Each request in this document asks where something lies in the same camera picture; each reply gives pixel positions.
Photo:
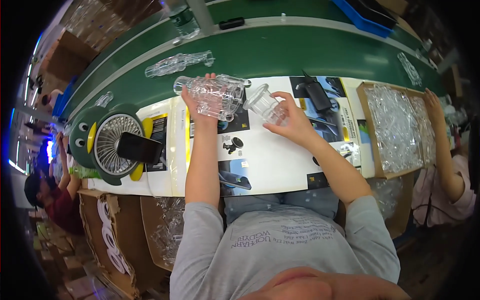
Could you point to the person's right hand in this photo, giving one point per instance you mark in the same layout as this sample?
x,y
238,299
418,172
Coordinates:
x,y
300,127

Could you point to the person's left hand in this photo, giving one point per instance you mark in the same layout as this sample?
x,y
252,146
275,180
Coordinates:
x,y
202,108

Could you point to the clear plastic bottle-shaped shell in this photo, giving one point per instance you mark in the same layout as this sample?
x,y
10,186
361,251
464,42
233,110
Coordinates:
x,y
409,69
176,63
225,93

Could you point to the clear plastic cup part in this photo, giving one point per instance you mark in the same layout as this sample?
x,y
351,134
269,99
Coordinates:
x,y
260,99

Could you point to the black charger adapter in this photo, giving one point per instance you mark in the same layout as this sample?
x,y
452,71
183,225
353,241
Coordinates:
x,y
317,93

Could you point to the large printed paper sheet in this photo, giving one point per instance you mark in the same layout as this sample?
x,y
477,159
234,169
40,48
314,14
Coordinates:
x,y
270,165

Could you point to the person's legs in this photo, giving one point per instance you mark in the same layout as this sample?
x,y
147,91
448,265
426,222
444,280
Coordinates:
x,y
300,200

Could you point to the black phone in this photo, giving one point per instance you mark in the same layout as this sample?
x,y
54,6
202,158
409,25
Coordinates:
x,y
139,147

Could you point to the printed paper sheet yellow stripe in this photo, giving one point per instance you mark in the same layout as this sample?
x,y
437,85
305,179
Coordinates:
x,y
161,180

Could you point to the green water bottle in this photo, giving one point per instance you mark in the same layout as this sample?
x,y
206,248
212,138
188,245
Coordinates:
x,y
183,20

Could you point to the small black box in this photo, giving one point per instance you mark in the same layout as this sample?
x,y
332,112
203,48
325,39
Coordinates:
x,y
231,23

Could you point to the cardboard box of clear parts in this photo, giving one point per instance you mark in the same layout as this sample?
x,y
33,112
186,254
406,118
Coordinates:
x,y
393,127

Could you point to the small clear plastic part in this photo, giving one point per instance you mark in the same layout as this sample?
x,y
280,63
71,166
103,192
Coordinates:
x,y
104,99

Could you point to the green penguin desk fan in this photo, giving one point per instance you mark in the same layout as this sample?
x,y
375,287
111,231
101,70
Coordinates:
x,y
108,150

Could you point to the carton with plastic bag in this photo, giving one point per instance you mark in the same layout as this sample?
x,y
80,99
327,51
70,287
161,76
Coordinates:
x,y
393,202

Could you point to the blue plastic tray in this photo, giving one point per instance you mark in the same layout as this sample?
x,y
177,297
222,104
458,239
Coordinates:
x,y
362,18

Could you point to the person's body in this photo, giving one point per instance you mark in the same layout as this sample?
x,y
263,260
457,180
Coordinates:
x,y
285,255

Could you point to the open carton with clear parts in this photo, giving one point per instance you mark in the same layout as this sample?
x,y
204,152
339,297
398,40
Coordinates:
x,y
165,232

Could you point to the heap of clear plastic parts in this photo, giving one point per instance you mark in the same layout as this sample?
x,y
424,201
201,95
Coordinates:
x,y
108,18

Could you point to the stack of brown cartons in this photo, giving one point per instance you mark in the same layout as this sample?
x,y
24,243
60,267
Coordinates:
x,y
65,60

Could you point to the torn brown cardboard box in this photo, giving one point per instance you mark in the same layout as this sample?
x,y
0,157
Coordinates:
x,y
112,240

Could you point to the grey metal post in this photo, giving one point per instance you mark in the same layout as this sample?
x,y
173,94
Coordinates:
x,y
202,17

